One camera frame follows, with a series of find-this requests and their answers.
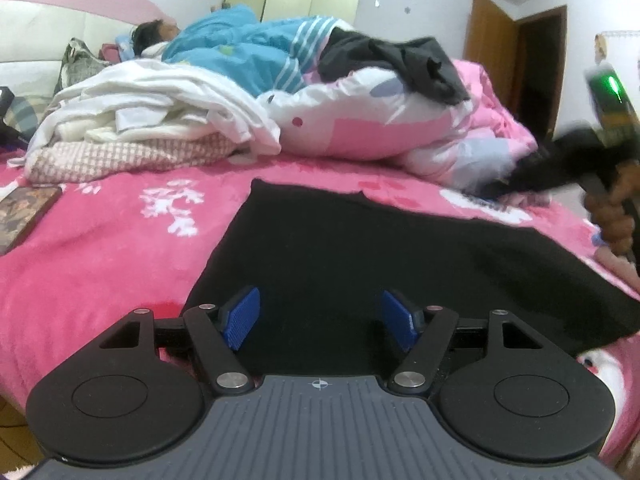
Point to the black t-shirt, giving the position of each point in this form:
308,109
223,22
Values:
322,260

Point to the pink white houndstooth blanket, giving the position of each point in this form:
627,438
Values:
81,162

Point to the brown wooden door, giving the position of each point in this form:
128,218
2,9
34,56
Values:
524,59

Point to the pink white patterned duvet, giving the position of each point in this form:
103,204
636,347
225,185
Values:
371,116

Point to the right hand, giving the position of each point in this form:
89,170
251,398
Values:
607,212

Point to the white crumpled sheet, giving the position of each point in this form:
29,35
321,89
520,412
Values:
144,100

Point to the dark grey garment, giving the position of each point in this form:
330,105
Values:
421,64

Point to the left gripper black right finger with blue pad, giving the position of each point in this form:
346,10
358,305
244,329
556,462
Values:
499,386

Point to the grey patterned pillow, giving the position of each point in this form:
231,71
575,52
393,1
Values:
78,63

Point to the white padded headboard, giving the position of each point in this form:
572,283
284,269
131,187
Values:
35,34

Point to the pink floral bed blanket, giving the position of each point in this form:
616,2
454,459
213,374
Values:
142,241

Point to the sleeping person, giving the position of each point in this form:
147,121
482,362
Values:
145,35

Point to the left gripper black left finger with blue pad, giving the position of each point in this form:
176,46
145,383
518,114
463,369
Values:
144,384

